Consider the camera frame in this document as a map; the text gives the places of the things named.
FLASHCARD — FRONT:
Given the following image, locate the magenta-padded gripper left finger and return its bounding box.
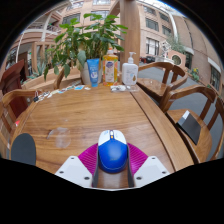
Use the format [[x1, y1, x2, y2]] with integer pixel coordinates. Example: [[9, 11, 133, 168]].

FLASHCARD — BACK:
[[54, 143, 100, 189]]

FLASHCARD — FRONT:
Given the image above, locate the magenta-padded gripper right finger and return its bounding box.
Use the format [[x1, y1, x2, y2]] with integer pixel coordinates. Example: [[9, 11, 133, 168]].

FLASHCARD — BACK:
[[126, 143, 171, 189]]

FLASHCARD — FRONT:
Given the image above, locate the blue and white computer mouse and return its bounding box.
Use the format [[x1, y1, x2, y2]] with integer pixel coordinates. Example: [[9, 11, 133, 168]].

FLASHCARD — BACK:
[[97, 129, 129, 174]]

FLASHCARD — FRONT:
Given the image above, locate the round black mouse pad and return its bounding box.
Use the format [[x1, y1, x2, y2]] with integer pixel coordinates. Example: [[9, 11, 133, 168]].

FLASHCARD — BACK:
[[10, 132, 37, 167]]

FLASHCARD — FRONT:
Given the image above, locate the wooden armchair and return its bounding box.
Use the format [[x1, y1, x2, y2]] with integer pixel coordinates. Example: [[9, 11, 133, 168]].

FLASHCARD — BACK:
[[0, 89, 42, 160], [159, 84, 224, 164], [53, 66, 83, 90], [137, 61, 189, 105]]

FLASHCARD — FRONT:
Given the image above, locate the black notebook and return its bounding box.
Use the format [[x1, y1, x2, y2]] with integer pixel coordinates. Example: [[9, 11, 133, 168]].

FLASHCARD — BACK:
[[176, 109, 202, 145]]

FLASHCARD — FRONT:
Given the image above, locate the bunch of keys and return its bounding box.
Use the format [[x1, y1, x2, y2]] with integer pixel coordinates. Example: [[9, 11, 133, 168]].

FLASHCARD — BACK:
[[32, 91, 52, 103]]

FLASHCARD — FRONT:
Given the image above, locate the small blue sticker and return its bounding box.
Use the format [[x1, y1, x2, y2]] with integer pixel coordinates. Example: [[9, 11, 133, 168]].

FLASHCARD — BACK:
[[73, 84, 86, 92]]

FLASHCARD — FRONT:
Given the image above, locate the white wipes packet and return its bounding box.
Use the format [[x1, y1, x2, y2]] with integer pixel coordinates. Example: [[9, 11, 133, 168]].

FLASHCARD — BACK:
[[109, 84, 128, 93]]

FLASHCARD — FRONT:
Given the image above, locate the white pump bottle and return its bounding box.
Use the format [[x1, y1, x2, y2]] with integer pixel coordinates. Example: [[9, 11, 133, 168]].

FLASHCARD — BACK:
[[121, 51, 139, 87]]

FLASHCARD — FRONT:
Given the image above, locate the blue squeeze tube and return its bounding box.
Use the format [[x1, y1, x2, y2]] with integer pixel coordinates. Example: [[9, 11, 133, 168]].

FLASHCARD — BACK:
[[86, 58, 101, 88]]

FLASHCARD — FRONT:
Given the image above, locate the yellow dish soap bottle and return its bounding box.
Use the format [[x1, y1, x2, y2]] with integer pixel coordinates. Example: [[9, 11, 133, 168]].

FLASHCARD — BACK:
[[102, 47, 119, 88]]

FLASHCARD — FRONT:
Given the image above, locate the spiky green agave plant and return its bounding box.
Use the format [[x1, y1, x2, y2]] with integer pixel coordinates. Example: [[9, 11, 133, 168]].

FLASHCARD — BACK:
[[32, 59, 48, 78]]

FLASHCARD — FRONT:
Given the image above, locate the green plant in white pot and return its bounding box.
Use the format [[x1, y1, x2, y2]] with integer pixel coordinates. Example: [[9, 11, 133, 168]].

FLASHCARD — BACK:
[[43, 13, 129, 86]]

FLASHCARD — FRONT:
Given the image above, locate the dark red wooden pedestal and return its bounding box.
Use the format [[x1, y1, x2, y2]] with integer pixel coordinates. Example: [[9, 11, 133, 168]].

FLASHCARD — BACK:
[[0, 59, 30, 118]]

